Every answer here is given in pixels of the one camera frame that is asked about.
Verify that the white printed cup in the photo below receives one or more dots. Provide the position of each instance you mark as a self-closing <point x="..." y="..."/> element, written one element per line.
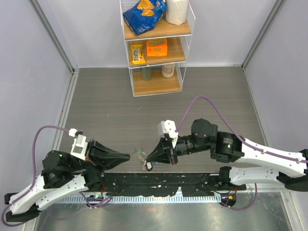
<point x="168" y="70"/>

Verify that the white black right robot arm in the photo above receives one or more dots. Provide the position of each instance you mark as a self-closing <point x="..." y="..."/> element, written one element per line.
<point x="270" y="165"/>

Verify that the blue chips bag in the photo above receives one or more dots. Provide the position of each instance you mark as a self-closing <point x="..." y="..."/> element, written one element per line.
<point x="144" y="16"/>

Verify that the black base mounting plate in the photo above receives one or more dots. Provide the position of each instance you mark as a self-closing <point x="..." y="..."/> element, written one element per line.
<point x="164" y="184"/>

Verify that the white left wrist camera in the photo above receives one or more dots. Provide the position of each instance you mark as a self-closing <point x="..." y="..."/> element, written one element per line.
<point x="79" y="145"/>

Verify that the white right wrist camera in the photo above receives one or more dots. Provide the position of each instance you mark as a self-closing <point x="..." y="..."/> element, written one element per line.
<point x="168" y="127"/>

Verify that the white slotted cable duct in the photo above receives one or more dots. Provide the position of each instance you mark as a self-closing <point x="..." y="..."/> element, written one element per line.
<point x="178" y="198"/>

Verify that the yellow candy bag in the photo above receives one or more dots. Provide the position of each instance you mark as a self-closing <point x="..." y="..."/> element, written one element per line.
<point x="137" y="54"/>

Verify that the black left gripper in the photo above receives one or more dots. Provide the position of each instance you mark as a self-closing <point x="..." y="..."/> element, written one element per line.
<point x="103" y="157"/>

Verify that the white wire shelf unit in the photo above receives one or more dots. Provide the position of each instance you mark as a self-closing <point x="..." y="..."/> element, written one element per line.
<point x="157" y="59"/>

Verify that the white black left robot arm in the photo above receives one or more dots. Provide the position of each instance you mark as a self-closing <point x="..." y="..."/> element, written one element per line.
<point x="63" y="174"/>

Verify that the orange candy box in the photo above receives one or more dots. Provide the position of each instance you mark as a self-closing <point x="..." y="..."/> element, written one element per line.
<point x="156" y="47"/>

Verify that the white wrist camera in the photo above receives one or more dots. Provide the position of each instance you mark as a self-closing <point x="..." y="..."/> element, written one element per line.
<point x="168" y="127"/>
<point x="79" y="145"/>

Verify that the metal key organizer with rings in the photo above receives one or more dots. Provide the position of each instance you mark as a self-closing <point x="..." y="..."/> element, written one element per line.
<point x="141" y="157"/>

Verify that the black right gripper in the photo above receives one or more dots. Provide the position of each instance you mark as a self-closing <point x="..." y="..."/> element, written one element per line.
<point x="164" y="152"/>

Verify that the white paper towel roll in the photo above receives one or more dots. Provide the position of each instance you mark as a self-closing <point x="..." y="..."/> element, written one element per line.
<point x="176" y="11"/>

